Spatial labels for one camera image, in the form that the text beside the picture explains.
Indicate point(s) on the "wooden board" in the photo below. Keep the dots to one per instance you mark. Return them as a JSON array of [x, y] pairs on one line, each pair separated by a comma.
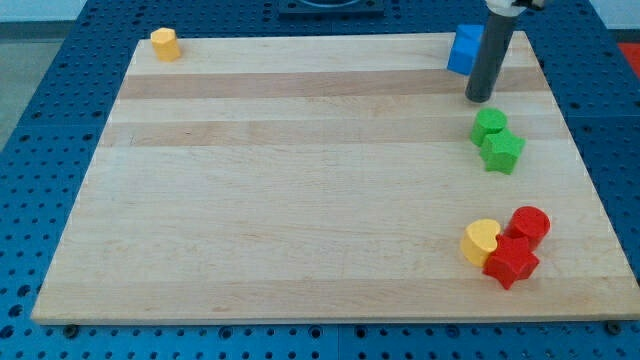
[[324, 179]]

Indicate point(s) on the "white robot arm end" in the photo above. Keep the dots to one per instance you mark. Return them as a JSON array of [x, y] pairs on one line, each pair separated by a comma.
[[513, 8]]

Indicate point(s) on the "red cylinder block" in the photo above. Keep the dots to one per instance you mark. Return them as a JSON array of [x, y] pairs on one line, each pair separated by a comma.
[[529, 222]]

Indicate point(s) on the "yellow hexagon block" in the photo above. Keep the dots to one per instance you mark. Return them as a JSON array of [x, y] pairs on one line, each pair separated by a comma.
[[165, 44]]

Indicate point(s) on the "red star block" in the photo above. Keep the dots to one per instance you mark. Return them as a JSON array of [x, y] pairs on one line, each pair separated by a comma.
[[512, 261]]

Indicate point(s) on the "yellow heart block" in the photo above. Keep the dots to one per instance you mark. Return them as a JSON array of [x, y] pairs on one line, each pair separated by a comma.
[[479, 240]]

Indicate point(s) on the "green cylinder block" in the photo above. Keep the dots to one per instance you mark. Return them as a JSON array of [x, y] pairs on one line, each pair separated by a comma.
[[487, 121]]

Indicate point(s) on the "green star block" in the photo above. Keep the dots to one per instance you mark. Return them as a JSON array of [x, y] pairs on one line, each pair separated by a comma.
[[501, 151]]

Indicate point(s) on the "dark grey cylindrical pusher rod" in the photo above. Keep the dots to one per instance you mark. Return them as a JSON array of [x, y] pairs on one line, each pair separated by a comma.
[[494, 44]]

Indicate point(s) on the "blue block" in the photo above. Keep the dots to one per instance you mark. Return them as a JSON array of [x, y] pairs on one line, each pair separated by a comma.
[[465, 48]]

